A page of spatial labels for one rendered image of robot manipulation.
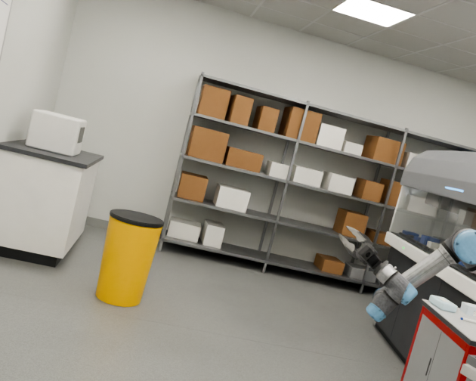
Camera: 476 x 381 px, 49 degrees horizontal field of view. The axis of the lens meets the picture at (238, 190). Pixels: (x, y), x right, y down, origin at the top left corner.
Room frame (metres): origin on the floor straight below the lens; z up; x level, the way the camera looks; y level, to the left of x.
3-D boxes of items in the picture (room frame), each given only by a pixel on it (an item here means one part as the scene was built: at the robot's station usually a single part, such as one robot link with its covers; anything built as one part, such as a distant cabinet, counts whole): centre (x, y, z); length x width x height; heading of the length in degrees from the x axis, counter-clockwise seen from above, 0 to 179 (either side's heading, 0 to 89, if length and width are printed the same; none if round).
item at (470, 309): (2.90, -1.47, 0.79); 0.13 x 0.09 x 0.05; 91
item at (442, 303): (2.88, -1.28, 0.78); 0.15 x 0.10 x 0.04; 8
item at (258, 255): (6.14, -1.06, 1.00); 3.63 x 0.49 x 2.00; 99
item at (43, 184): (4.62, 1.66, 0.61); 1.15 x 0.72 x 1.22; 9
